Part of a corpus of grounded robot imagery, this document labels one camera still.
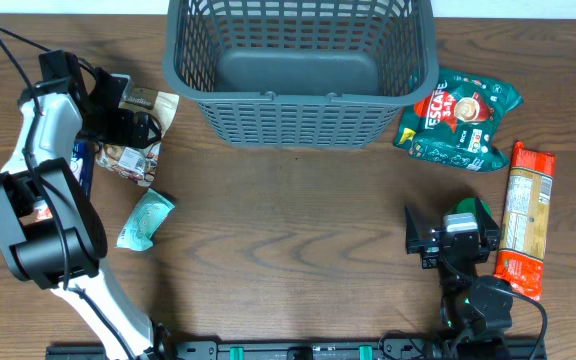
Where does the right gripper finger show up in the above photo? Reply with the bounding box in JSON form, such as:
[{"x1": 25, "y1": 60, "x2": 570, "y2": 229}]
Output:
[
  {"x1": 474, "y1": 197, "x2": 500, "y2": 250},
  {"x1": 404, "y1": 206, "x2": 433, "y2": 254}
]

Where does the beige brown snack pouch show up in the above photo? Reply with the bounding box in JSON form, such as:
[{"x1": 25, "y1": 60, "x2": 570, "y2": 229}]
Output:
[{"x1": 96, "y1": 87, "x2": 180, "y2": 187}]

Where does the blue Kleenex tissue multipack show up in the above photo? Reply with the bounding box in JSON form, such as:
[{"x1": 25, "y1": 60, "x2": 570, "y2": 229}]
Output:
[{"x1": 32, "y1": 140, "x2": 95, "y2": 224}]

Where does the green Nescafe coffee bag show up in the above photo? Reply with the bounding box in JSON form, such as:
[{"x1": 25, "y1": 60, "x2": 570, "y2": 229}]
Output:
[{"x1": 393, "y1": 68, "x2": 523, "y2": 173}]

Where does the small teal wipes packet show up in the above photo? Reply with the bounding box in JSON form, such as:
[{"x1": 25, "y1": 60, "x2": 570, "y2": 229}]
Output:
[{"x1": 116, "y1": 189, "x2": 175, "y2": 252}]

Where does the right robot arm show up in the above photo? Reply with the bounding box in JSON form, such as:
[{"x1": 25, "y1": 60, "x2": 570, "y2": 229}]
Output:
[{"x1": 404, "y1": 197, "x2": 513, "y2": 359}]

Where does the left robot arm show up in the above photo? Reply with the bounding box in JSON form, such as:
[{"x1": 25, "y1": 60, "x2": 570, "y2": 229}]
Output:
[{"x1": 0, "y1": 50, "x2": 176, "y2": 359}]

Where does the green lidded jar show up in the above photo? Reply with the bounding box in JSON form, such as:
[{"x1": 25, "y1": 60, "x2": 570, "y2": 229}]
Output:
[{"x1": 449, "y1": 197, "x2": 492, "y2": 222}]

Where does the orange spaghetti pasta packet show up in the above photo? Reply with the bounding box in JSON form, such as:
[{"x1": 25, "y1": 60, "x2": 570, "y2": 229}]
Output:
[{"x1": 494, "y1": 141, "x2": 556, "y2": 301}]

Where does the grey plastic lattice basket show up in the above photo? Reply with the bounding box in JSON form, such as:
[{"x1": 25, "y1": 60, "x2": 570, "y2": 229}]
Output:
[{"x1": 163, "y1": 0, "x2": 439, "y2": 148}]

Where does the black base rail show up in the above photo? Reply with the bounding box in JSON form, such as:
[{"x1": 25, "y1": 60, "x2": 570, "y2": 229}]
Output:
[{"x1": 45, "y1": 338, "x2": 549, "y2": 360}]

